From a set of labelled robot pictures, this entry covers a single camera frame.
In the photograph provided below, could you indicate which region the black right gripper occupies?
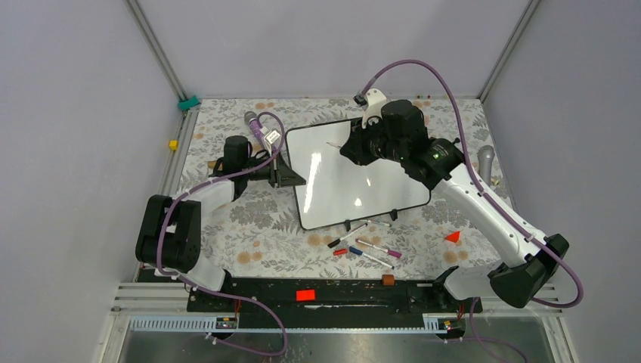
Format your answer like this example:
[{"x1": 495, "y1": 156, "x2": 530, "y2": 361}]
[{"x1": 339, "y1": 114, "x2": 407, "y2": 166}]

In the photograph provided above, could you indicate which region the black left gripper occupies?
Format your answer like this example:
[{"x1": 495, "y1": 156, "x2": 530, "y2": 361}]
[{"x1": 241, "y1": 150, "x2": 305, "y2": 187}]

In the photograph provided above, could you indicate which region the white black-framed whiteboard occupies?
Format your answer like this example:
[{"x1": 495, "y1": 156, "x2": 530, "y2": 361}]
[{"x1": 286, "y1": 119, "x2": 430, "y2": 231}]

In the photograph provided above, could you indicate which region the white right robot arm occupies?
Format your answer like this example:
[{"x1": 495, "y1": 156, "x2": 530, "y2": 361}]
[{"x1": 339, "y1": 100, "x2": 569, "y2": 312}]

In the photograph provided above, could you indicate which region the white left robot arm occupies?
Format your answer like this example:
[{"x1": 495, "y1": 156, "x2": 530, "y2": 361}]
[{"x1": 135, "y1": 135, "x2": 306, "y2": 311}]

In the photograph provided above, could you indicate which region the black whiteboard marker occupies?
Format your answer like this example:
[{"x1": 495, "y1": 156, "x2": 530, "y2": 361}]
[{"x1": 327, "y1": 223, "x2": 368, "y2": 248}]

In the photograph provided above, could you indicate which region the green whiteboard marker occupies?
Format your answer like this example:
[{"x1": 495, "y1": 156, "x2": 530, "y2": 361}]
[{"x1": 359, "y1": 219, "x2": 392, "y2": 228}]

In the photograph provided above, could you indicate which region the blue whiteboard marker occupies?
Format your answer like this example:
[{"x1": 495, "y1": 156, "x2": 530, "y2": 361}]
[{"x1": 348, "y1": 246, "x2": 395, "y2": 270}]

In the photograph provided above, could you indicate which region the pink whiteboard marker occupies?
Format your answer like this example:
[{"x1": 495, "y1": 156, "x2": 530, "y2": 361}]
[{"x1": 355, "y1": 238, "x2": 402, "y2": 259}]

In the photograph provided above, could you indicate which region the floral table mat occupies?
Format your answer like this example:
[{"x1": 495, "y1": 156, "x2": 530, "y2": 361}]
[{"x1": 178, "y1": 98, "x2": 498, "y2": 280}]

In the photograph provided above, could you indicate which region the purple toy microphone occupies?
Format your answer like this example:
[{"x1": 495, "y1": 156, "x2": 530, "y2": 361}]
[{"x1": 243, "y1": 111, "x2": 265, "y2": 148}]

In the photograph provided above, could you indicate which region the grey toy microphone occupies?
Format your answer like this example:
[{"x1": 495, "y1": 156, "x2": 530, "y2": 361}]
[{"x1": 477, "y1": 145, "x2": 496, "y2": 185}]

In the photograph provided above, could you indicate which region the red triangular block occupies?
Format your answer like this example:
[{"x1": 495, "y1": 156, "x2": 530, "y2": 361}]
[{"x1": 444, "y1": 231, "x2": 460, "y2": 244}]

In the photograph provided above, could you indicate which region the red rectangular tape marker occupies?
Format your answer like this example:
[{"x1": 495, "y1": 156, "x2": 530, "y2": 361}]
[{"x1": 295, "y1": 289, "x2": 316, "y2": 302}]

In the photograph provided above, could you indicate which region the teal corner clip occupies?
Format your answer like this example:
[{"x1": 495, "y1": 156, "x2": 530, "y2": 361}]
[{"x1": 178, "y1": 96, "x2": 200, "y2": 112}]

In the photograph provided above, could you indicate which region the small brown block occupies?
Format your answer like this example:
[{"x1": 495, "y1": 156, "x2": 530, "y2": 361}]
[{"x1": 381, "y1": 274, "x2": 395, "y2": 286}]

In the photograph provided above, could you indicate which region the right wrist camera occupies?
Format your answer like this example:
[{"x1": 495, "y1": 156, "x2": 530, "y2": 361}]
[{"x1": 354, "y1": 88, "x2": 389, "y2": 129}]

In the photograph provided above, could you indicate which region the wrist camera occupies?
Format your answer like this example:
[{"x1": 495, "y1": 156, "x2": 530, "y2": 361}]
[
  {"x1": 263, "y1": 129, "x2": 281, "y2": 155},
  {"x1": 354, "y1": 88, "x2": 389, "y2": 129}
]

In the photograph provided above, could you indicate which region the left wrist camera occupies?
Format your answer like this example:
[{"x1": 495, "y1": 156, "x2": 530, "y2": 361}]
[{"x1": 263, "y1": 129, "x2": 281, "y2": 155}]

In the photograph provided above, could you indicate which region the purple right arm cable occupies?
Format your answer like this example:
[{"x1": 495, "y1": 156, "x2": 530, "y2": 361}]
[{"x1": 354, "y1": 59, "x2": 585, "y2": 309}]

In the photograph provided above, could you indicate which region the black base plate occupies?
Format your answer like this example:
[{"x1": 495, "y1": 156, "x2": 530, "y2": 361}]
[{"x1": 187, "y1": 278, "x2": 482, "y2": 323}]

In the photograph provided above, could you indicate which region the white cable duct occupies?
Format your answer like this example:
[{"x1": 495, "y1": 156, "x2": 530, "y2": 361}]
[{"x1": 129, "y1": 311, "x2": 464, "y2": 334}]

